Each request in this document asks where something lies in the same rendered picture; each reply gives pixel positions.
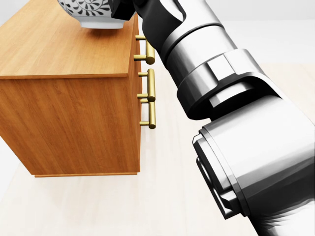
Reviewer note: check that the silver and black right robot hand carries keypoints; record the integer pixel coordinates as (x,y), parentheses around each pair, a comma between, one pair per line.
(157,22)

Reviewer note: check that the white bowl with black pattern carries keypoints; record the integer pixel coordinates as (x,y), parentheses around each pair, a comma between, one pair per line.
(98,20)

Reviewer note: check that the silver and black right robot arm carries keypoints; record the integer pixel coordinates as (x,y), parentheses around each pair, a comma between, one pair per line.
(258,137)

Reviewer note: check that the wooden cabinet drawer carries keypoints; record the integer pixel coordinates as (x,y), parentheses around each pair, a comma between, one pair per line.
(137,83)
(138,140)
(135,49)

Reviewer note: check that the wooden cabinet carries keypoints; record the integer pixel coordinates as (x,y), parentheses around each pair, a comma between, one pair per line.
(66,118)

